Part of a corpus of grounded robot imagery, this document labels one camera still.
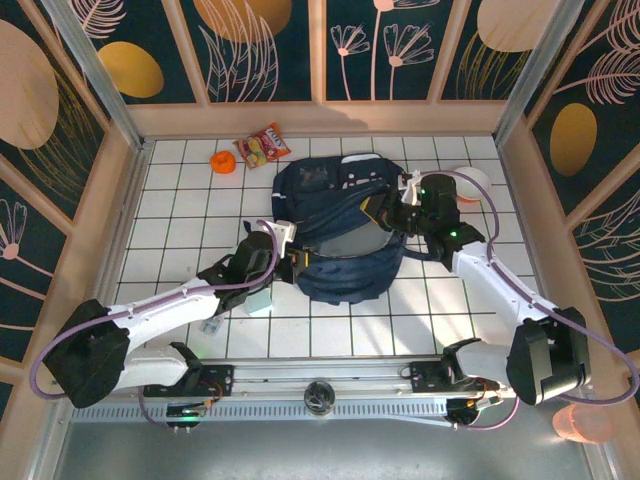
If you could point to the aluminium side rail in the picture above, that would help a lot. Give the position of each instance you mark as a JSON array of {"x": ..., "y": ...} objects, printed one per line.
[{"x": 127, "y": 200}]

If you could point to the small orange round object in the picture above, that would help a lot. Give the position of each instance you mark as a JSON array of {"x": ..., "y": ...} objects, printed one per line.
[{"x": 223, "y": 162}]

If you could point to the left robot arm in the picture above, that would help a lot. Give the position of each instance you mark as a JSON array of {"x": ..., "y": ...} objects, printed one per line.
[{"x": 160, "y": 310}]

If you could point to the navy blue backpack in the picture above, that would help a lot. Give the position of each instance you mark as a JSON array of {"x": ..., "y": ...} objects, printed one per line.
[{"x": 345, "y": 285}]

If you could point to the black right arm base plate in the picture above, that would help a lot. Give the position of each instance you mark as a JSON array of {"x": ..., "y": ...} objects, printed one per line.
[{"x": 425, "y": 377}]

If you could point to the pale teal box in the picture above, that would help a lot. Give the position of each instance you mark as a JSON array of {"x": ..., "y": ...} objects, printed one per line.
[{"x": 259, "y": 305}]

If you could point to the orange bowl white inside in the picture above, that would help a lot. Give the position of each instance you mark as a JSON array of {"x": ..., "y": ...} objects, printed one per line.
[{"x": 475, "y": 175}]

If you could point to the aluminium frame post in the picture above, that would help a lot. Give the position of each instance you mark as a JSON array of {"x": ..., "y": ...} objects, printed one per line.
[
  {"x": 97, "y": 75},
  {"x": 529, "y": 75}
]

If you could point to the grey metal shelf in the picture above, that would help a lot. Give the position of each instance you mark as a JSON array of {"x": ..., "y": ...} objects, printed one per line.
[{"x": 320, "y": 450}]

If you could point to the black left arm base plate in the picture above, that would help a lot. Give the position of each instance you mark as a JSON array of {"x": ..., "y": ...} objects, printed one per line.
[{"x": 220, "y": 381}]

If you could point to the orange snack bag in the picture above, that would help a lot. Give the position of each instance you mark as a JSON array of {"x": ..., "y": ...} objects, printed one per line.
[{"x": 261, "y": 146}]

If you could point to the black round knob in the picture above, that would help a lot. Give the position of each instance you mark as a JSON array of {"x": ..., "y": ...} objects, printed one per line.
[{"x": 318, "y": 397}]

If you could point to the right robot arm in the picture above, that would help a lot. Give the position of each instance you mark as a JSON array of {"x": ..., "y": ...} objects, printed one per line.
[{"x": 500, "y": 285}]

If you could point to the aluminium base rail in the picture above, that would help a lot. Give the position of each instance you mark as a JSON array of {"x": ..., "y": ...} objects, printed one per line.
[{"x": 310, "y": 372}]

